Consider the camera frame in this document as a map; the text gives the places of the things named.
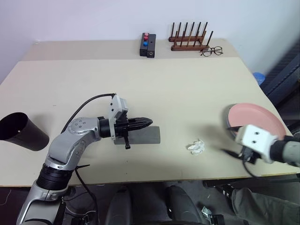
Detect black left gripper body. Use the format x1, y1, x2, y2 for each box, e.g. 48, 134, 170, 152
114, 118, 132, 151

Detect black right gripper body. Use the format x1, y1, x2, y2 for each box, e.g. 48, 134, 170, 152
238, 146, 258, 165

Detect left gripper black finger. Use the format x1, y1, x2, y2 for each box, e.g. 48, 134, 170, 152
128, 116, 154, 125
128, 123, 153, 132

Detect grey glasses case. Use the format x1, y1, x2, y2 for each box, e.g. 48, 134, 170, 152
113, 126, 162, 146

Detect pink plastic plate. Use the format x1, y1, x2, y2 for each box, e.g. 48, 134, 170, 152
226, 102, 287, 142

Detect light blue plastic plate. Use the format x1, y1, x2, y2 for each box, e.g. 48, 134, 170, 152
222, 104, 239, 139

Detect crumpled white paper tissue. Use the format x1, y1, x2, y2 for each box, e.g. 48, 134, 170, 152
187, 138, 206, 156

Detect black shoe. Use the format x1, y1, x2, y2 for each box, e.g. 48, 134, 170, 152
219, 184, 235, 200

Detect grey trouser leg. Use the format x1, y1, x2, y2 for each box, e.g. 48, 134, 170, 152
230, 187, 300, 225

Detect blue bottle cap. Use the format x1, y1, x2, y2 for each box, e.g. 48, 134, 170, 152
253, 72, 266, 85

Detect black floor box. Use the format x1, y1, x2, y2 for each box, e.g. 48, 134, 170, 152
208, 213, 226, 225

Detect black box with coloured buttons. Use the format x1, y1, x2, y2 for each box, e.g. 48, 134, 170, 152
139, 32, 151, 57

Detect wide dark rounded shape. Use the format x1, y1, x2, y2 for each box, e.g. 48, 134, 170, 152
164, 184, 203, 225

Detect black ribbed panel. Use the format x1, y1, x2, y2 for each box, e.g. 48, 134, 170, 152
259, 44, 300, 108

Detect plain black rectangular box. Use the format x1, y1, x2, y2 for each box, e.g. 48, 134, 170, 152
146, 34, 157, 59

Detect narrow dark rounded shape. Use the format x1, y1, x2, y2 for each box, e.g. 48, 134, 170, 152
105, 186, 132, 225

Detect dark-framed clear eyeglasses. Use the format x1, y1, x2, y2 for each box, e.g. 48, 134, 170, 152
199, 45, 224, 58

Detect brown wooden peg rack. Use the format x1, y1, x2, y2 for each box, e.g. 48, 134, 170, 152
167, 21, 214, 52

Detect black plastic cup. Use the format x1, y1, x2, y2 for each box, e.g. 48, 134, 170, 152
0, 112, 50, 152

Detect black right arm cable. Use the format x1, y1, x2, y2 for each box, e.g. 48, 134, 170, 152
242, 161, 259, 178

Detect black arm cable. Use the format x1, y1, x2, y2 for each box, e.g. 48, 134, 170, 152
242, 161, 259, 178
61, 93, 117, 135

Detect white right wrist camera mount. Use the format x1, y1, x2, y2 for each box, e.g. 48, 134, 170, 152
234, 124, 279, 164

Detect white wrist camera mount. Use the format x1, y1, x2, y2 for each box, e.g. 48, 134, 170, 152
234, 124, 279, 164
108, 94, 129, 141

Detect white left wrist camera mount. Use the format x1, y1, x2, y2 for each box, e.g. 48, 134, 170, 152
108, 94, 129, 141

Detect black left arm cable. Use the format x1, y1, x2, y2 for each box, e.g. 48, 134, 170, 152
61, 93, 117, 135

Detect thin black cable with tie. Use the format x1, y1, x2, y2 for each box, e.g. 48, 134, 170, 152
74, 163, 98, 213

